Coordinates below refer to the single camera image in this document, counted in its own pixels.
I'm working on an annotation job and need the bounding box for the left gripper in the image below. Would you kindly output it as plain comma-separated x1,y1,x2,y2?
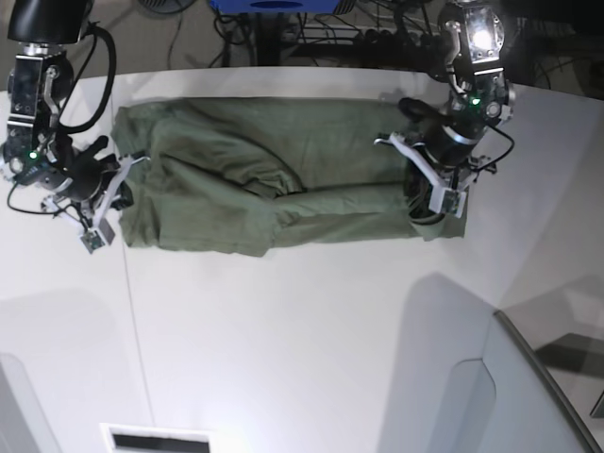
374,118,492,222

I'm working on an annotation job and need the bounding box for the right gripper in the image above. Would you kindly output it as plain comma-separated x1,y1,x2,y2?
42,136,149,231

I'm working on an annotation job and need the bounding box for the green t-shirt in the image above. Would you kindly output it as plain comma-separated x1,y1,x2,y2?
111,98,466,257

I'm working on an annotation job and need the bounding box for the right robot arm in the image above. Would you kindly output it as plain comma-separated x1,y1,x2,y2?
1,1,146,237

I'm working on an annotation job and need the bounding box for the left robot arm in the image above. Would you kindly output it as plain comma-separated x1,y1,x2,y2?
375,1,515,225

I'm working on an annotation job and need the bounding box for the blue box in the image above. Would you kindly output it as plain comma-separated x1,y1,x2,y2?
210,0,339,14

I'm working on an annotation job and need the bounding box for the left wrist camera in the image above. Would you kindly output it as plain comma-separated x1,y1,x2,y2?
428,186,468,218

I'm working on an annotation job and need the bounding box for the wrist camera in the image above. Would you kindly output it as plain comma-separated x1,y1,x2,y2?
79,223,115,254
428,186,468,218

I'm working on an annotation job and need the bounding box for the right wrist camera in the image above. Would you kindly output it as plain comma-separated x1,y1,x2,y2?
79,223,115,254

